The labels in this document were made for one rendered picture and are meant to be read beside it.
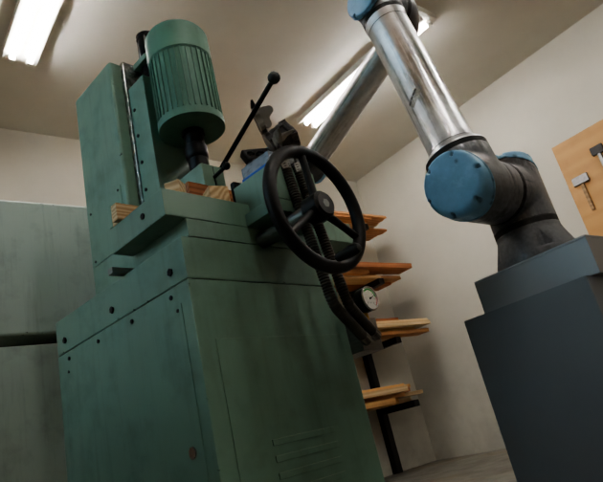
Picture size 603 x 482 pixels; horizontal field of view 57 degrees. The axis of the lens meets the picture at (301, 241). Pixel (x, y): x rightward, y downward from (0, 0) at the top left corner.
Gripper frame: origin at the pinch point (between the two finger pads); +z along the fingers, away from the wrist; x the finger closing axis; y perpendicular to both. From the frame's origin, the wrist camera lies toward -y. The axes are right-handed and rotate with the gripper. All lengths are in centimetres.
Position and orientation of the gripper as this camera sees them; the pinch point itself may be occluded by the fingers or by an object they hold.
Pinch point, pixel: (261, 114)
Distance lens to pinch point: 152.7
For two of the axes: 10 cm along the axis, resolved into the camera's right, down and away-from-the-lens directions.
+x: 5.2, 6.3, -5.8
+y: 8.3, -5.2, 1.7
